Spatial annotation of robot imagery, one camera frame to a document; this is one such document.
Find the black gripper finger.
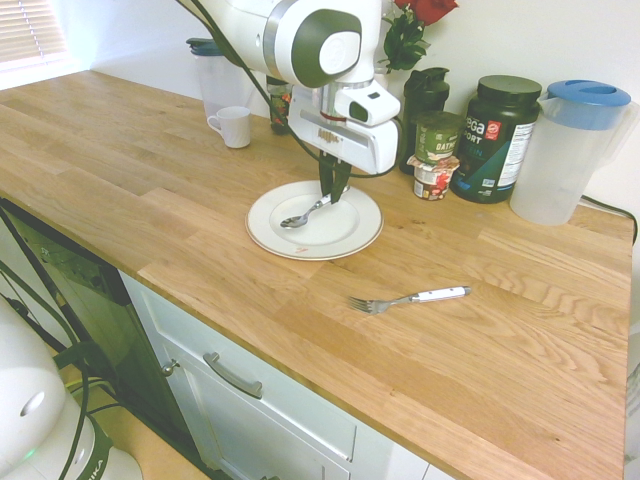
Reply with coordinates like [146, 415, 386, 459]
[329, 159, 352, 204]
[318, 152, 337, 201]

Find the clear pitcher with teal lid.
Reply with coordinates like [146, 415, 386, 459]
[185, 37, 251, 119]

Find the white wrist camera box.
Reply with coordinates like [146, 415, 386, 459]
[333, 82, 402, 126]

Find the white-handled metal fork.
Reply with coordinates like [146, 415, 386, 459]
[348, 285, 473, 316]

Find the clear pitcher with blue lid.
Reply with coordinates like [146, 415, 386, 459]
[508, 78, 636, 226]

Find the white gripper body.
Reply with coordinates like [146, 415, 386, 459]
[288, 84, 402, 177]

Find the black dishwasher front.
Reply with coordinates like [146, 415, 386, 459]
[0, 199, 201, 461]

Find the silver drawer handle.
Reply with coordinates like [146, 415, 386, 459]
[202, 351, 265, 400]

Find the white window blind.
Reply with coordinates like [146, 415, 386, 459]
[0, 0, 81, 76]

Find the white plate with gold rim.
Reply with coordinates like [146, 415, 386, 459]
[244, 179, 385, 262]

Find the spice jar with dark lid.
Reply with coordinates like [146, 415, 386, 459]
[267, 77, 294, 136]

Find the black power cable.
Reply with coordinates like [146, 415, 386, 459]
[582, 195, 639, 221]

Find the red rose bouquet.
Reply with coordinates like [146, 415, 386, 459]
[382, 0, 459, 75]

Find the black protein powder tub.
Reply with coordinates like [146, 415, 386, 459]
[448, 74, 544, 205]

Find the green oatmeal cup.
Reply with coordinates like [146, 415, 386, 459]
[414, 110, 466, 166]

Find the red yogurt cup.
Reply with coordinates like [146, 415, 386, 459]
[405, 154, 461, 202]

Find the white drawer with handle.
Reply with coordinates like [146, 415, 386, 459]
[119, 272, 451, 480]

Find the white ceramic mug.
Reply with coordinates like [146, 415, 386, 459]
[206, 105, 253, 149]

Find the white-handled metal spoon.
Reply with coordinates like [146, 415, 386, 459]
[279, 192, 334, 230]

